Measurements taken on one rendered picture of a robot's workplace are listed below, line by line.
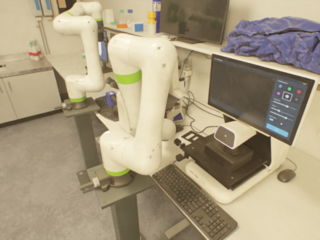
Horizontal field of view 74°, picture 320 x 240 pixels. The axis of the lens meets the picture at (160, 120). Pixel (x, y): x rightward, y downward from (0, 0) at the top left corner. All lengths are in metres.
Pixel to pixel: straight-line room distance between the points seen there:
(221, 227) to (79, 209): 1.37
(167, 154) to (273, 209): 0.59
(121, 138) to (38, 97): 2.60
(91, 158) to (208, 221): 1.34
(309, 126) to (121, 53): 1.12
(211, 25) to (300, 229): 1.23
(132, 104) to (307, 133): 1.03
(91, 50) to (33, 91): 1.90
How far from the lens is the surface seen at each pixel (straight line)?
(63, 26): 1.62
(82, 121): 1.83
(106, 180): 1.02
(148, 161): 0.82
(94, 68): 1.63
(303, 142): 1.53
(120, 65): 0.84
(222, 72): 1.03
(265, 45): 1.26
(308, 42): 1.18
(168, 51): 0.73
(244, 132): 1.00
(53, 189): 2.31
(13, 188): 2.51
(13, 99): 3.39
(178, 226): 1.82
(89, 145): 1.97
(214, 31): 1.56
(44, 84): 3.36
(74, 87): 1.71
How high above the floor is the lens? 1.56
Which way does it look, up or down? 30 degrees down
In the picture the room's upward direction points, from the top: straight up
